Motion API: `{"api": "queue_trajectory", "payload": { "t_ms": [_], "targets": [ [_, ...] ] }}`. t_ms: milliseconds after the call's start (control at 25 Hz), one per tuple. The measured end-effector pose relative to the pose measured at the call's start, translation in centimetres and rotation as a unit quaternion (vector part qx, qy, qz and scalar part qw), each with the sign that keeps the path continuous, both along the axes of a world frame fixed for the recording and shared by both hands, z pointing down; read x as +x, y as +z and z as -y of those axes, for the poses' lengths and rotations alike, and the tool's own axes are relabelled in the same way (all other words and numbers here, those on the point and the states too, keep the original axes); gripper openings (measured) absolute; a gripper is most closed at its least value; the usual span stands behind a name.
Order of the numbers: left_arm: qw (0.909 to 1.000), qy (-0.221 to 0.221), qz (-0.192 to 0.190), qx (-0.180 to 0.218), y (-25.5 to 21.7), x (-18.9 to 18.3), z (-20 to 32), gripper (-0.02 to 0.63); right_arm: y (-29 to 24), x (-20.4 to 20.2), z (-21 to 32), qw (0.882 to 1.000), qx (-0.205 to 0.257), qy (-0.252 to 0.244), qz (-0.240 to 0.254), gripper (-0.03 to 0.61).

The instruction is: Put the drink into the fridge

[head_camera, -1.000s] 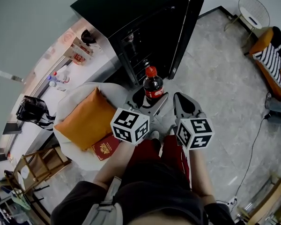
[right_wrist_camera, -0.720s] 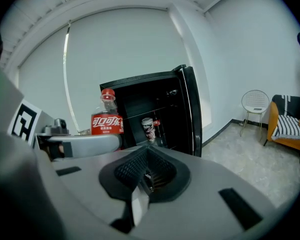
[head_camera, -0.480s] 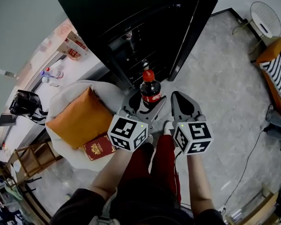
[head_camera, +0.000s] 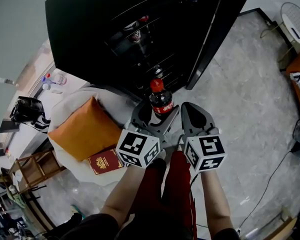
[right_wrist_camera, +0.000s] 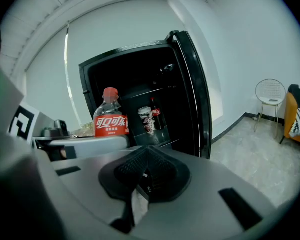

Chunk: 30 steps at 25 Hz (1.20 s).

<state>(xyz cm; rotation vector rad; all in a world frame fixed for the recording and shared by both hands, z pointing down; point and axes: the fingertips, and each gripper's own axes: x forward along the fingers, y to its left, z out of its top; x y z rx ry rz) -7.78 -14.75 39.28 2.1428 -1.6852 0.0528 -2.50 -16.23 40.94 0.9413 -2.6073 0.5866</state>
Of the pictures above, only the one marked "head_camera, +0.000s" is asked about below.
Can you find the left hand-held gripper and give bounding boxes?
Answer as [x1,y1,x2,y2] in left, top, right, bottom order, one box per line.
[116,100,180,170]

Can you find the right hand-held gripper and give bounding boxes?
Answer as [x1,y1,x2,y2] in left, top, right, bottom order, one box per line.
[179,101,228,172]

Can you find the black refrigerator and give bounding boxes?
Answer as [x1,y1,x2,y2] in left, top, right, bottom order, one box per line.
[44,0,251,102]

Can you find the person's left forearm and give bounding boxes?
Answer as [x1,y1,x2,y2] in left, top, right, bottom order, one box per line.
[99,158,167,229]

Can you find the person's right forearm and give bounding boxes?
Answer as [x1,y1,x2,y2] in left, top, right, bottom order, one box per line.
[199,168,232,237]

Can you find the red book gold emblem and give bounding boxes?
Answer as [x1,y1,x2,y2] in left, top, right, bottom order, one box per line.
[87,147,124,176]

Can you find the orange pillow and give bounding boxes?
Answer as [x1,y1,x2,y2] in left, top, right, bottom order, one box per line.
[47,96,123,162]

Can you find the person's red trousers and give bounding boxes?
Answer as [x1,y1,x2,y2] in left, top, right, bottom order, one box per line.
[128,150,198,240]

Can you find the clear bottle red cap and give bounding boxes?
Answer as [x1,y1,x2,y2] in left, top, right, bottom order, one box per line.
[46,72,67,86]

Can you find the white cap bottle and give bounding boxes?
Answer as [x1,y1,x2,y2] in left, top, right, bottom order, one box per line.
[42,83,64,94]

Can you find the teal slipper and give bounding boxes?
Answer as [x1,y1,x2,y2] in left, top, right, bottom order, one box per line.
[69,203,86,220]

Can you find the person's black shirt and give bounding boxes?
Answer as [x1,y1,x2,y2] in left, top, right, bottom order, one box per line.
[48,212,241,240]

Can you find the wooden stool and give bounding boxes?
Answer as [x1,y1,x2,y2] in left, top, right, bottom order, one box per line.
[8,148,66,195]

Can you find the black handbag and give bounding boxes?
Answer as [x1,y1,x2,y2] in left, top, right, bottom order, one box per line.
[9,95,51,133]

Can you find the white round side table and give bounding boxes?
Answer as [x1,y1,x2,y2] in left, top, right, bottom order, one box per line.
[260,1,300,63]

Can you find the black floor cable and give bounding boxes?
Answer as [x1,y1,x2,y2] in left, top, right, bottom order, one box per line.
[236,148,295,233]

